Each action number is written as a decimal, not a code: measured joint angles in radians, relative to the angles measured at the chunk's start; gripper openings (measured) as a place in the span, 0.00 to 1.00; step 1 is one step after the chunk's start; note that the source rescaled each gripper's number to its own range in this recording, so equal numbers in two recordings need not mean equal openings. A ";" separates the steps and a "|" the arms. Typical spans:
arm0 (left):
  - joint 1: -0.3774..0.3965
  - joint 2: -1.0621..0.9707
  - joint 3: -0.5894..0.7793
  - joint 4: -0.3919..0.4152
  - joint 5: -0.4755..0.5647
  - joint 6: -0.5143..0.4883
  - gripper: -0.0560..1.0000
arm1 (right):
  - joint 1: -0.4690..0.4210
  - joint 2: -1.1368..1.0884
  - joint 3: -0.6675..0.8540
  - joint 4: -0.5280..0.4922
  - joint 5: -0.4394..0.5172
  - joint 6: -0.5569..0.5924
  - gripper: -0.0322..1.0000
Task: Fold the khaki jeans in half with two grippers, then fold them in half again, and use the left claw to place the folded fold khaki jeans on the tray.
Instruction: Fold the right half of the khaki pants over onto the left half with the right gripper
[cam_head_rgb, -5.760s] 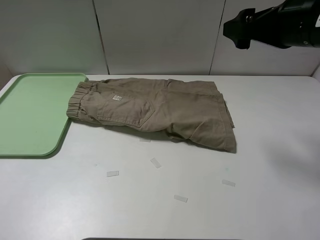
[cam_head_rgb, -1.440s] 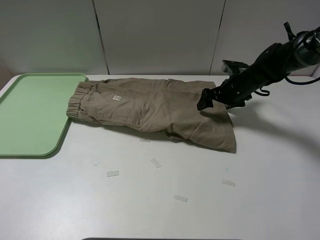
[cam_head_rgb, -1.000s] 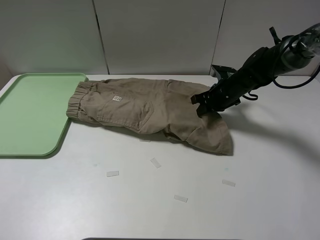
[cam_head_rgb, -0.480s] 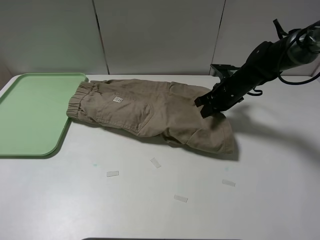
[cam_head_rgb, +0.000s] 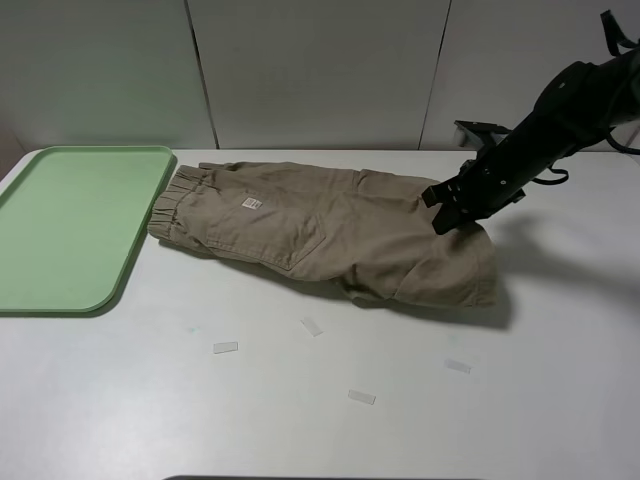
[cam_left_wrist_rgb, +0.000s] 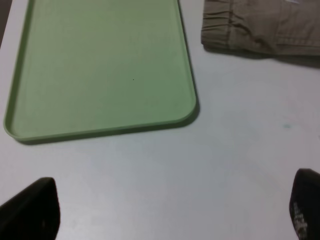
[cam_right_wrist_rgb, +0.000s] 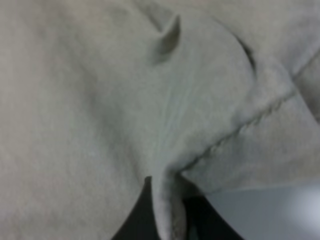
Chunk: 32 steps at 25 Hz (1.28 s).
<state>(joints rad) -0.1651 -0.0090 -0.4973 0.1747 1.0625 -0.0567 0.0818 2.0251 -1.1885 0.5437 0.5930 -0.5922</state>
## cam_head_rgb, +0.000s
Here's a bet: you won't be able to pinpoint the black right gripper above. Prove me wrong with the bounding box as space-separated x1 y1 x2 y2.
421 134 530 234

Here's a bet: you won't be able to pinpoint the khaki shorts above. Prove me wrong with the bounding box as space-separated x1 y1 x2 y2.
148 162 498 308

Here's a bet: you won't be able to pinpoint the green plastic tray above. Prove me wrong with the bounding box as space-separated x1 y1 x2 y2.
1 146 174 314

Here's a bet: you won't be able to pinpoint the clear tape strip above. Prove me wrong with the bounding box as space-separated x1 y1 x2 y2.
301 317 323 337
444 359 472 374
213 341 239 355
348 389 376 405

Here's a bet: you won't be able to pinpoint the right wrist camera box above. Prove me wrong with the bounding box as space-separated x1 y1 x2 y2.
454 120 511 151

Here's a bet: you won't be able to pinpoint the right camera black cable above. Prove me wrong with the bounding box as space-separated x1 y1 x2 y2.
532 9 640 187

